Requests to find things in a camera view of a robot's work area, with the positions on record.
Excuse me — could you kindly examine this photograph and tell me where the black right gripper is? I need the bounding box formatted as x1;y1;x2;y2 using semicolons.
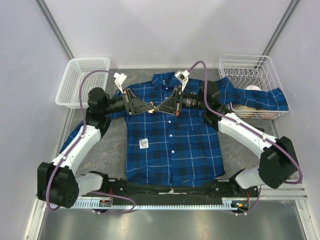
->
155;86;208;117

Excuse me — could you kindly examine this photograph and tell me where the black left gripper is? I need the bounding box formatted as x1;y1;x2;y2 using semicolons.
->
103;88;154;116

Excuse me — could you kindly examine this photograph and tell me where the blue plaid shirt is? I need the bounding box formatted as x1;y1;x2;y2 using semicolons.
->
59;71;289;188

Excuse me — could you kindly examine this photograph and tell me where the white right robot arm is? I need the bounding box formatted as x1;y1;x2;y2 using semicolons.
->
154;81;301;197

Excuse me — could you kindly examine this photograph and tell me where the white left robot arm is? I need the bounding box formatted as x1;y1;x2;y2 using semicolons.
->
37;87;155;211

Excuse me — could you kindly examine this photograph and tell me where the white perforated plastic basket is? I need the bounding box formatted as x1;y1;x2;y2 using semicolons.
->
55;56;111;109

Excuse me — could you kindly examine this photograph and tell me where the beige ceramic bowl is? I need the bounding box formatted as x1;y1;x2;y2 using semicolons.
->
233;104;257;115

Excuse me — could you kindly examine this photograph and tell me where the white ceramic bowl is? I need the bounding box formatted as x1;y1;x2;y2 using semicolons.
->
245;85;261;91

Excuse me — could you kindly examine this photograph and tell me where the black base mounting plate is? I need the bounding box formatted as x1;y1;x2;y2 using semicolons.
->
81;176;259;201

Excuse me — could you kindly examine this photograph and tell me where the pink patterned bowl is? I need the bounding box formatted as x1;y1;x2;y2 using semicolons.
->
259;111;278;120

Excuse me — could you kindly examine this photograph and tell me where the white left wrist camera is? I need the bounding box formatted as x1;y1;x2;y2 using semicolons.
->
113;72;127;93

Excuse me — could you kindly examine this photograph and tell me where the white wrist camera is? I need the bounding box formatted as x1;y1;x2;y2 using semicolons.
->
113;72;127;93
175;69;190;92

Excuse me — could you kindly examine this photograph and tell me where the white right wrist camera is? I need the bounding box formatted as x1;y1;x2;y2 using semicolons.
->
175;69;190;92

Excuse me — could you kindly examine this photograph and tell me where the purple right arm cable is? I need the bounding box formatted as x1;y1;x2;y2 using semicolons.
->
187;60;305;216

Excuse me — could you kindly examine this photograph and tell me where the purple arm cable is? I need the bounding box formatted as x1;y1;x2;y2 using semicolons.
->
46;70;137;215
187;60;305;216

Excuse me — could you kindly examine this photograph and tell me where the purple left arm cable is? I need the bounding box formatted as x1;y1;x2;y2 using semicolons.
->
46;70;137;215

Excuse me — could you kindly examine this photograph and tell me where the white wire dish rack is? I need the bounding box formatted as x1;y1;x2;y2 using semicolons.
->
217;53;290;120

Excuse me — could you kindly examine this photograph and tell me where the white slotted cable duct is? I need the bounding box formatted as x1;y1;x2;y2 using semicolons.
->
73;197;251;210

